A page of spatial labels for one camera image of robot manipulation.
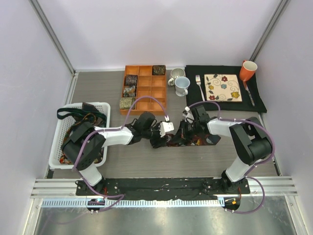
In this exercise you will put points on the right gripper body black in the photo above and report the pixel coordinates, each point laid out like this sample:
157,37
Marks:
193,129

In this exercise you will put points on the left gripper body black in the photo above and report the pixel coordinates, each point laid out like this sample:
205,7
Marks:
151,133

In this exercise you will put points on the dark red patterned tie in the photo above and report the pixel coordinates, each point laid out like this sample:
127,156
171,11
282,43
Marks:
206,139

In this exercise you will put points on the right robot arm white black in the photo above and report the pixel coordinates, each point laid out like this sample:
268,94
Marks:
252,143

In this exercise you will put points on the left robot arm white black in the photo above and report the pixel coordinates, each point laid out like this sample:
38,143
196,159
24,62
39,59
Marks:
84,144

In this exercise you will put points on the pile of patterned ties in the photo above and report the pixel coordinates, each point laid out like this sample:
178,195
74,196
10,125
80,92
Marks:
83,112

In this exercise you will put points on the rolled olive green tie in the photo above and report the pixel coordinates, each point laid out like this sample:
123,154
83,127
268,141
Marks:
126,103

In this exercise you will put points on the floral square plate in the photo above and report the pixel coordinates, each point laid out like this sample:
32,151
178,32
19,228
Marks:
222,88

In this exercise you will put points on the pale blue mug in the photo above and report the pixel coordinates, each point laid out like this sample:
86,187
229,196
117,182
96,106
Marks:
181,86

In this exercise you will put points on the orange compartment tray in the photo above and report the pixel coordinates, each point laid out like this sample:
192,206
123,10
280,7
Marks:
150,89

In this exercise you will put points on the rolled brown patterned tie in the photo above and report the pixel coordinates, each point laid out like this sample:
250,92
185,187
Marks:
129,91

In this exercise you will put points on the silver fork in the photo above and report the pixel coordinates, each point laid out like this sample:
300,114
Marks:
198,82

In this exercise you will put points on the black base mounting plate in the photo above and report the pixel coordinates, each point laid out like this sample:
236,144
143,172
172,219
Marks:
164,189

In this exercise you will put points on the rolled purple patterned tie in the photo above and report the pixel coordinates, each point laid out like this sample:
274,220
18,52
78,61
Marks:
131,80

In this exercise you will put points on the grey ribbed mug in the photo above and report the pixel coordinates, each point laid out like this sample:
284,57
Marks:
174,74

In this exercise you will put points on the black cloth placemat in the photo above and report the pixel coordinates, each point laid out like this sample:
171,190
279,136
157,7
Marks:
194,94

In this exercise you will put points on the rolled dark tie top right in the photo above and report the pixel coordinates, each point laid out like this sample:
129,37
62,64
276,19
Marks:
158,70

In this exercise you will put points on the orange mug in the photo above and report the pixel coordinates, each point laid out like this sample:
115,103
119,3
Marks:
247,70

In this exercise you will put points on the white plastic basket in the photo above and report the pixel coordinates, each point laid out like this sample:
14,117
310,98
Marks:
57,158

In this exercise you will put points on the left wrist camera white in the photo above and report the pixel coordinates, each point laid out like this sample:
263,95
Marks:
166,126

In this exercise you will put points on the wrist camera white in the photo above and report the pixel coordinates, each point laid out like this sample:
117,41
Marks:
166,126
188,117

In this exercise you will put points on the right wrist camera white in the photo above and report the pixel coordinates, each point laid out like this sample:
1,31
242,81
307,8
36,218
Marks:
188,117

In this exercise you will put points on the patterned handle knife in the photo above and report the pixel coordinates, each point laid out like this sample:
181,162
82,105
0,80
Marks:
249,93

